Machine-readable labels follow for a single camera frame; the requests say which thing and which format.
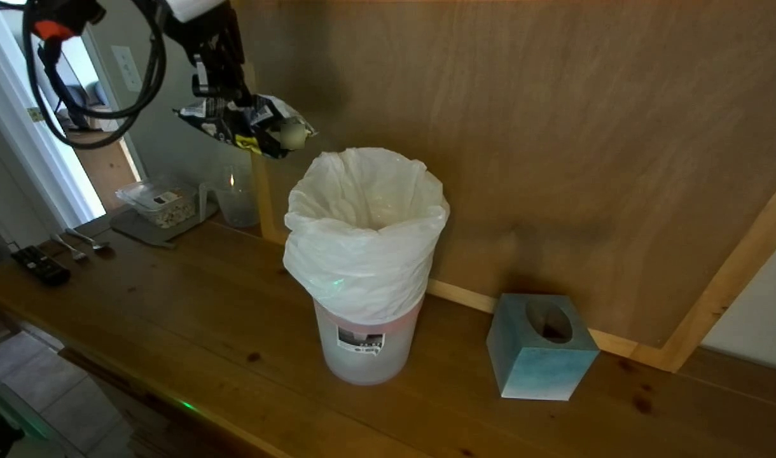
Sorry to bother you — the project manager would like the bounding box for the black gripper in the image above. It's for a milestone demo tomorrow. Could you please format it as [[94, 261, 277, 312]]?
[[159, 0, 258, 112]]

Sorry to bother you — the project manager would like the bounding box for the white plastic bin liner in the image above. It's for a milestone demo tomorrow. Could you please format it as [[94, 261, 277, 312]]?
[[281, 144, 454, 329]]

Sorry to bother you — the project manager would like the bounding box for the white plastic bin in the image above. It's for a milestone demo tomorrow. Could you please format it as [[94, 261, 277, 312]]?
[[311, 289, 426, 388]]

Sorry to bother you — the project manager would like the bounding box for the clear plastic measuring cup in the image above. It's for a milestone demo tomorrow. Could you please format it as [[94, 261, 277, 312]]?
[[206, 171, 262, 232]]

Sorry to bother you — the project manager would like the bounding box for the grey tray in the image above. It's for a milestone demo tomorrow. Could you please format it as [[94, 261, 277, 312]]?
[[109, 201, 221, 250]]

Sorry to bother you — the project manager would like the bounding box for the metal spoon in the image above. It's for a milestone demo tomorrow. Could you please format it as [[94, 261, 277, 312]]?
[[68, 226, 115, 257]]

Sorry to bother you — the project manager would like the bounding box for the metal fork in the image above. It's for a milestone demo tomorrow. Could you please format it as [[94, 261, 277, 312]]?
[[49, 232, 92, 265]]

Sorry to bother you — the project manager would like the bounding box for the black remote control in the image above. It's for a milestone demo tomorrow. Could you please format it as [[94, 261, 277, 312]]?
[[10, 245, 75, 289]]

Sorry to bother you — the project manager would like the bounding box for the framed plywood board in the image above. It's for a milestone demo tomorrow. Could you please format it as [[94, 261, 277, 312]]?
[[226, 0, 776, 373]]

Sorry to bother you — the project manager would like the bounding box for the blue tissue box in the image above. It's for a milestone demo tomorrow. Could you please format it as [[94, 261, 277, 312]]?
[[484, 292, 602, 405]]

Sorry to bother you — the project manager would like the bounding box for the black cable with orange plug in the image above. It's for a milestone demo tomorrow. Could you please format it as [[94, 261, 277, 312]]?
[[17, 0, 170, 153]]

